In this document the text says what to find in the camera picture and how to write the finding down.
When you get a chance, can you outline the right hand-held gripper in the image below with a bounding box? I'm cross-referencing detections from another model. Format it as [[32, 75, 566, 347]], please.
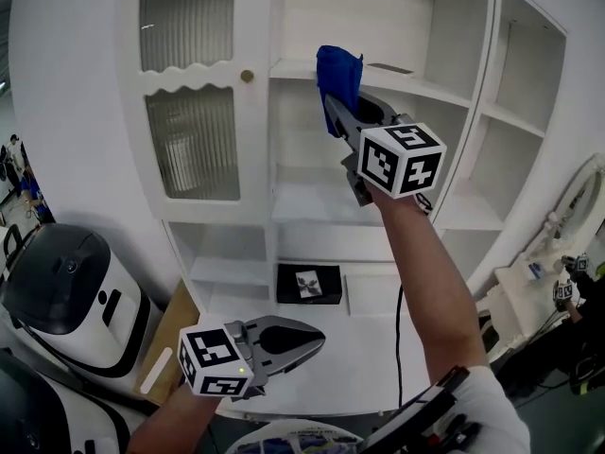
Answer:
[[322, 91, 448, 215]]

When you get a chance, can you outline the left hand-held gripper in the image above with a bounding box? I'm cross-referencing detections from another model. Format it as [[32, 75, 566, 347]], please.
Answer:
[[177, 315, 326, 399]]

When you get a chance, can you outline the blue wiping cloth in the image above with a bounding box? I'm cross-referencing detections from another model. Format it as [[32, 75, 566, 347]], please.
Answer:
[[315, 44, 364, 137]]

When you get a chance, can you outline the white shelving cabinet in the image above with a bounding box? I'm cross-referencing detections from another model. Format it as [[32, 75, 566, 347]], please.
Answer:
[[115, 0, 568, 321]]

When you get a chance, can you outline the person's left forearm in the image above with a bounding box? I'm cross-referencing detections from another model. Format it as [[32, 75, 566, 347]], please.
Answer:
[[126, 385, 223, 454]]

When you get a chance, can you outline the person's right forearm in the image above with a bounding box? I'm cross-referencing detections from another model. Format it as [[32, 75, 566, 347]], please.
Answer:
[[375, 191, 491, 373]]

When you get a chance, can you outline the white desk surface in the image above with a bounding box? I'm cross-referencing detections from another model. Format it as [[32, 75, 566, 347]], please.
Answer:
[[181, 271, 488, 418]]

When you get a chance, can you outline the black box with picture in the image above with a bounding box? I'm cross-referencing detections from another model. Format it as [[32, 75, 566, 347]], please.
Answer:
[[276, 263, 342, 306]]

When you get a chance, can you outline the brown cardboard box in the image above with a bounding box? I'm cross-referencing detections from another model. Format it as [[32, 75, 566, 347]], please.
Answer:
[[133, 281, 199, 406]]

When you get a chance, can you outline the ribbed glass cabinet door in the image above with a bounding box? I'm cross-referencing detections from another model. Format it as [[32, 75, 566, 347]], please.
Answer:
[[117, 0, 273, 207]]

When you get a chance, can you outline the white black service robot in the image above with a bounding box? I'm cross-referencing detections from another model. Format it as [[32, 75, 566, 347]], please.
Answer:
[[0, 347, 157, 454], [0, 223, 164, 380]]

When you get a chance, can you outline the person's white printed shirt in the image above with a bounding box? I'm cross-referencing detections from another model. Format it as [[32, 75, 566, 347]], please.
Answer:
[[225, 364, 531, 454]]

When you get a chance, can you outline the white ornate dressing table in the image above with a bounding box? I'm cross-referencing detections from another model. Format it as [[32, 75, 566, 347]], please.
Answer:
[[475, 253, 568, 363]]

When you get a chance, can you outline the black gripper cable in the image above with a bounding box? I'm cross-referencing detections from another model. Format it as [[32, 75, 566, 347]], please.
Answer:
[[394, 284, 406, 409]]

